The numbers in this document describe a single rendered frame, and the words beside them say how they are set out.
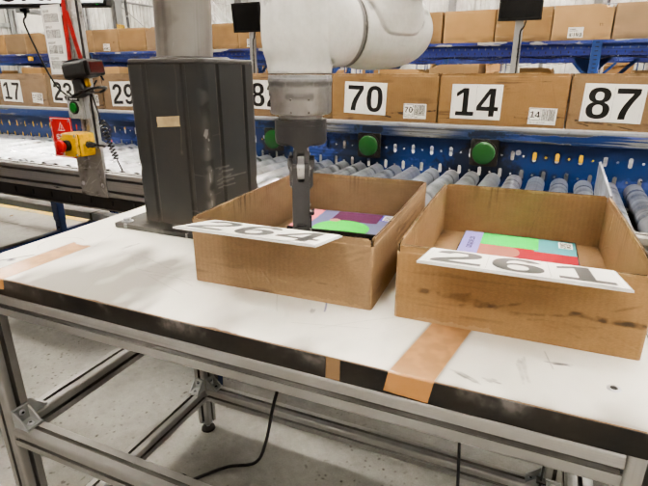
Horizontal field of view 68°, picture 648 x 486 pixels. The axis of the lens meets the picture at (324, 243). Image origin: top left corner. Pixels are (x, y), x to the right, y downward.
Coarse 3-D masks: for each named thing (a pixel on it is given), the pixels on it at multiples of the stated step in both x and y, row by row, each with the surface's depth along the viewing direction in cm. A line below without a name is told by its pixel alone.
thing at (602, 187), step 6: (600, 162) 139; (600, 168) 134; (600, 174) 131; (600, 180) 128; (606, 180) 115; (600, 186) 125; (606, 186) 112; (594, 192) 140; (600, 192) 123; (606, 192) 110; (612, 198) 101
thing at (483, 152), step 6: (480, 144) 153; (486, 144) 152; (474, 150) 154; (480, 150) 154; (486, 150) 153; (492, 150) 152; (474, 156) 155; (480, 156) 154; (486, 156) 153; (492, 156) 153; (480, 162) 155; (486, 162) 154
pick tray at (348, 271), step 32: (256, 192) 89; (288, 192) 101; (320, 192) 104; (352, 192) 101; (384, 192) 98; (416, 192) 86; (256, 224) 90; (288, 224) 99; (224, 256) 71; (256, 256) 69; (288, 256) 67; (320, 256) 65; (352, 256) 63; (384, 256) 68; (256, 288) 71; (288, 288) 69; (320, 288) 67; (352, 288) 65; (384, 288) 71
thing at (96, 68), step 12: (72, 60) 140; (84, 60) 138; (96, 60) 140; (72, 72) 140; (84, 72) 139; (96, 72) 140; (72, 84) 144; (84, 84) 143; (72, 96) 145; (84, 96) 148
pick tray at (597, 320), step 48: (480, 192) 91; (528, 192) 88; (432, 240) 85; (576, 240) 87; (624, 240) 68; (432, 288) 60; (480, 288) 58; (528, 288) 55; (576, 288) 54; (528, 336) 57; (576, 336) 55; (624, 336) 53
